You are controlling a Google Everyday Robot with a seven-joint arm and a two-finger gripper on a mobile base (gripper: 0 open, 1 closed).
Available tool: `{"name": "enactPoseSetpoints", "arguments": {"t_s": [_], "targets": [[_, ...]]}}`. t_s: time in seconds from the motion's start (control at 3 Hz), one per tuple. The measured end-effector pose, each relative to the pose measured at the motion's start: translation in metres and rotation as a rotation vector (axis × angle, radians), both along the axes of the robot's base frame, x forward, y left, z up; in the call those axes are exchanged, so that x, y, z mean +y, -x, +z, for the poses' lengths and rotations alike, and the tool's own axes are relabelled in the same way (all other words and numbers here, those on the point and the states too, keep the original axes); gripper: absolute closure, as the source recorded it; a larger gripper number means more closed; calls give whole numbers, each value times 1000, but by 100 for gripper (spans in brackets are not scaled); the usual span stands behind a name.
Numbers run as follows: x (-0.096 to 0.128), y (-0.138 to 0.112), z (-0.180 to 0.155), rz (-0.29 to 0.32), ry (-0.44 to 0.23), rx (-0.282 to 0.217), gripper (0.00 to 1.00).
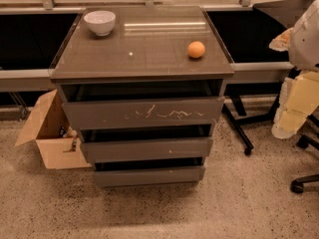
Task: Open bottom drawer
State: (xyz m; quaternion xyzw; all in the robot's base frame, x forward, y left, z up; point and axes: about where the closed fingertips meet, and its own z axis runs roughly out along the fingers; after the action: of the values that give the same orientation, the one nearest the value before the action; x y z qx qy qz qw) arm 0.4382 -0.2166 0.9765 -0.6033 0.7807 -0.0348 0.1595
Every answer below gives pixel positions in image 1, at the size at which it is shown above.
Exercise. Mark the open cardboard box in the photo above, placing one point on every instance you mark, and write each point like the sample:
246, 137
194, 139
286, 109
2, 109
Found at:
48, 126

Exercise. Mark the grey drawer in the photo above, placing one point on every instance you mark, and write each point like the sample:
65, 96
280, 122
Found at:
145, 172
141, 104
147, 143

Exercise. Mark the grey bottom drawer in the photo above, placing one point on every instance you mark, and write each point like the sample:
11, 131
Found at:
145, 172

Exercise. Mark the black office chair base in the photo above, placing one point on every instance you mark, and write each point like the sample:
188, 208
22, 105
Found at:
306, 181

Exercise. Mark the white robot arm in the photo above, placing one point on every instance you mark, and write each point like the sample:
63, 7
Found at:
298, 97

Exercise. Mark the white ceramic bowl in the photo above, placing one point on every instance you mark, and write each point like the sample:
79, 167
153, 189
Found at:
100, 22

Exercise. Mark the grey top drawer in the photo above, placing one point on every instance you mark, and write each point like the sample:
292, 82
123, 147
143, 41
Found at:
141, 104

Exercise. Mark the orange fruit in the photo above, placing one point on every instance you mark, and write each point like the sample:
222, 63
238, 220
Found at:
196, 49

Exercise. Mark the metal window ledge rail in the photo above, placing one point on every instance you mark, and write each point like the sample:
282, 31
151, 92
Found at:
23, 78

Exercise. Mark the black rolling side table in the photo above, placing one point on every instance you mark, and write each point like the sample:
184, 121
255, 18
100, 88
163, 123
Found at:
246, 35

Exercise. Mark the grey drawer cabinet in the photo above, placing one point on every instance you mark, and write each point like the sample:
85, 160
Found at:
146, 45

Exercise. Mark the grey middle drawer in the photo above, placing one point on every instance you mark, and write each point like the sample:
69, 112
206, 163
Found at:
147, 143

